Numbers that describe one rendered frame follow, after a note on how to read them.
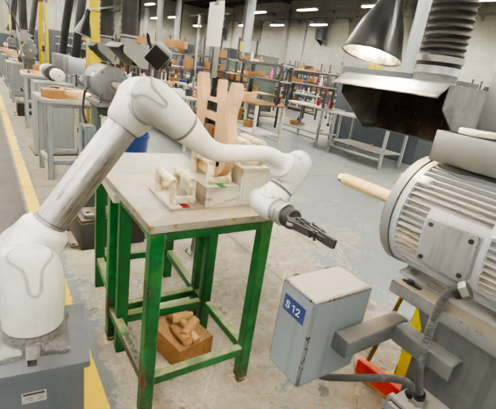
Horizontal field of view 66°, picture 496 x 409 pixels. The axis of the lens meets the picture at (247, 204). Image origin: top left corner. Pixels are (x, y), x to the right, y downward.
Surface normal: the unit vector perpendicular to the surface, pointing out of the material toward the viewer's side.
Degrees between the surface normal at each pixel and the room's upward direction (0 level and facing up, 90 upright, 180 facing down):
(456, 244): 90
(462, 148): 90
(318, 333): 90
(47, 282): 75
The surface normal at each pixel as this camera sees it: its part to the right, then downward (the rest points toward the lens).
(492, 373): -0.84, 0.33
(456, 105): 0.54, 0.35
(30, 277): 0.49, 0.04
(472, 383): -0.83, 0.07
